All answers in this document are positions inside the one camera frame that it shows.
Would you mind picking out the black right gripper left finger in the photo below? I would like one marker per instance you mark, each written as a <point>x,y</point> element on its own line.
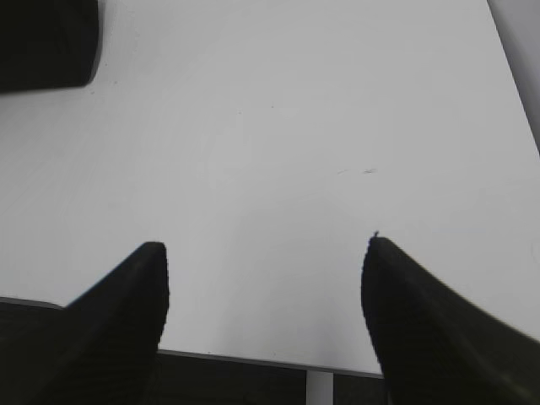
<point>100,349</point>

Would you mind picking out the black tote bag brown handles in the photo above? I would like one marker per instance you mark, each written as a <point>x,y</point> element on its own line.
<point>48,44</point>

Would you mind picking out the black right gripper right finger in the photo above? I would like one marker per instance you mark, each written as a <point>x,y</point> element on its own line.
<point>436,347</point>

